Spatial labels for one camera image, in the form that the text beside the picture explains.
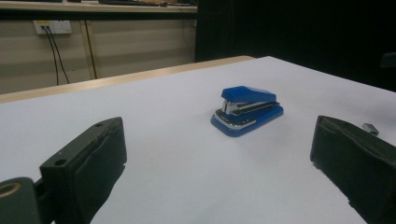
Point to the white wall socket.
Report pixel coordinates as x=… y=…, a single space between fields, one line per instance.
x=59 y=26

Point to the black curtain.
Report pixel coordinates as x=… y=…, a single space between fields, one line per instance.
x=280 y=31

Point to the white table sheet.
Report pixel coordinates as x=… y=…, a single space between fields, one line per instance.
x=186 y=171

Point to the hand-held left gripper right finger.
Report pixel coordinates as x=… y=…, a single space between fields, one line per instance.
x=358 y=161

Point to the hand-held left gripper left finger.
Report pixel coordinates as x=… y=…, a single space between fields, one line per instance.
x=81 y=174

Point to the blue stapler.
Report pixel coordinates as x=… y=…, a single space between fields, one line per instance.
x=249 y=118

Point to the wooden table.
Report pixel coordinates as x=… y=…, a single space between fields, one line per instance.
x=124 y=79

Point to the wall ledge with black edge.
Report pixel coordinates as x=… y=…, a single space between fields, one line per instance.
x=93 y=7

